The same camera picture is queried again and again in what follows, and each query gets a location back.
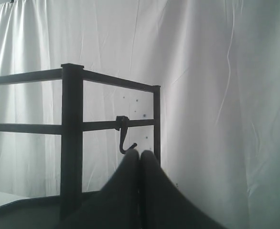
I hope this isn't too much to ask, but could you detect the black metal shelf rack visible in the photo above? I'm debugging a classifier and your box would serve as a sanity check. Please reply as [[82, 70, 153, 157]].
[[0, 63, 161, 220]]

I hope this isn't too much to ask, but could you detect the black metal hook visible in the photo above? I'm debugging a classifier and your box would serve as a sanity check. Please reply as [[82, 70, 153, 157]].
[[115, 116, 137, 155]]

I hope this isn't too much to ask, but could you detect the white backdrop curtain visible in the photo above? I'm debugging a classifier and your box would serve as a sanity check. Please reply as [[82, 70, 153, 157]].
[[0, 0, 280, 229]]

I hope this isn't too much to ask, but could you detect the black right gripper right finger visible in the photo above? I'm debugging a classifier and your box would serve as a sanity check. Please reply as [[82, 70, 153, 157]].
[[139, 150, 224, 229]]

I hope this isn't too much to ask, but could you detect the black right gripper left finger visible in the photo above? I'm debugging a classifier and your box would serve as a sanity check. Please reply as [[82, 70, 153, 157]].
[[58, 149, 140, 229]]

